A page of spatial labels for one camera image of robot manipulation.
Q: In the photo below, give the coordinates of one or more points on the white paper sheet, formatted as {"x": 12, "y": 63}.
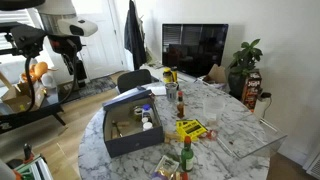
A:
{"x": 157, "y": 90}

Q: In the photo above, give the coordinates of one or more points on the small flat cardboard box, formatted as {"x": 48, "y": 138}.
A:
{"x": 64, "y": 88}

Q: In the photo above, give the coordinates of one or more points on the brown snack packet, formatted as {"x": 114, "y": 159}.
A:
{"x": 165, "y": 166}

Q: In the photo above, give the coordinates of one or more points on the dark blue shoe box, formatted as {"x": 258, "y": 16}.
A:
{"x": 133, "y": 140}

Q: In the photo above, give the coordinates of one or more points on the grey patterned rug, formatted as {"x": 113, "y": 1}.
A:
{"x": 98, "y": 84}

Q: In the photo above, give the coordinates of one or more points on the clear frost cold cup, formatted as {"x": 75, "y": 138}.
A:
{"x": 213, "y": 108}

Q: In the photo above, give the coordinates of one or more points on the black power adapter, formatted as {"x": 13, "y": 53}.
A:
{"x": 265, "y": 95}

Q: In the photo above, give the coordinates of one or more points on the dark hanging jacket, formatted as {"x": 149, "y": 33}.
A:
{"x": 134, "y": 36}

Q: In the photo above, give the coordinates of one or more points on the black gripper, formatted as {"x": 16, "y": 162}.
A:
{"x": 65, "y": 43}

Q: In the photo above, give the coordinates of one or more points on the red candy wrapper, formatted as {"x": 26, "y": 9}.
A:
{"x": 212, "y": 134}

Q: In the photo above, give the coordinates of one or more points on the green white tool case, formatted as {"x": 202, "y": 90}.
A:
{"x": 33, "y": 166}

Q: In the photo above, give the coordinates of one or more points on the black flat screen television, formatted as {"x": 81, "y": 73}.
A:
{"x": 195, "y": 48}

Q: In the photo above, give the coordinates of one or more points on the green glass bottle red cap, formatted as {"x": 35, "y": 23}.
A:
{"x": 187, "y": 156}

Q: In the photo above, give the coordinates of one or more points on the green glass jar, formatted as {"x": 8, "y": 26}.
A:
{"x": 137, "y": 113}

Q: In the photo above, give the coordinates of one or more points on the dark grey chair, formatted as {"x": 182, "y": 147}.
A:
{"x": 133, "y": 80}

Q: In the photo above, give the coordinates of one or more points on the small white bottle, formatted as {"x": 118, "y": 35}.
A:
{"x": 147, "y": 126}

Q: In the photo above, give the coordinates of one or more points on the yellow squeeze bottle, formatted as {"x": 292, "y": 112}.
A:
{"x": 174, "y": 74}

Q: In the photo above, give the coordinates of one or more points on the white bottle blue cap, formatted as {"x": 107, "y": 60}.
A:
{"x": 147, "y": 112}

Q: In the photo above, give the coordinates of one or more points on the orange stuffed toy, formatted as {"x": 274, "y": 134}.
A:
{"x": 39, "y": 69}

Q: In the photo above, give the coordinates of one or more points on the white stuffed toy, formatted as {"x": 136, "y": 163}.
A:
{"x": 48, "y": 80}

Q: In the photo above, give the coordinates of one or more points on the white wall vent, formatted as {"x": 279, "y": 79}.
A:
{"x": 314, "y": 166}

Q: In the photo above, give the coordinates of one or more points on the brown paper bag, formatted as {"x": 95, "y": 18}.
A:
{"x": 217, "y": 74}

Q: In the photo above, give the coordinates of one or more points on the grey metal tumbler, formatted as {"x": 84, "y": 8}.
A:
{"x": 171, "y": 91}

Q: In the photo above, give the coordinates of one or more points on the yellow lid jar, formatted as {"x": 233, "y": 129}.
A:
{"x": 167, "y": 76}

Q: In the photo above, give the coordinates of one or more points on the white panel door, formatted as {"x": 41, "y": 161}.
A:
{"x": 100, "y": 50}

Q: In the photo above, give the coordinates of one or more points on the black coffee table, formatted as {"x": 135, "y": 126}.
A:
{"x": 43, "y": 110}

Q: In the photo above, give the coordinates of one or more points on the yellow black packet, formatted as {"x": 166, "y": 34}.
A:
{"x": 191, "y": 129}

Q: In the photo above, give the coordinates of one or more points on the green potted plant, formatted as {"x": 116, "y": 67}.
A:
{"x": 245, "y": 60}

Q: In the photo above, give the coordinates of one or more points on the brown hot sauce bottle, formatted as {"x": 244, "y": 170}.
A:
{"x": 180, "y": 106}

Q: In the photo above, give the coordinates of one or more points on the large open cardboard box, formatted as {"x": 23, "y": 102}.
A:
{"x": 16, "y": 98}

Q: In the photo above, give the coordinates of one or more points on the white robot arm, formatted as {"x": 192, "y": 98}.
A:
{"x": 78, "y": 27}

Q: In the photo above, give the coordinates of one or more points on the dark blue box lid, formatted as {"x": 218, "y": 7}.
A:
{"x": 128, "y": 98}

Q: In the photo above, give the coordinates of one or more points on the light wooden block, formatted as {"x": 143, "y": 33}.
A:
{"x": 167, "y": 137}
{"x": 175, "y": 136}

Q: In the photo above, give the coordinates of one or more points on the clear acrylic chair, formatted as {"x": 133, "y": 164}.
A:
{"x": 248, "y": 136}

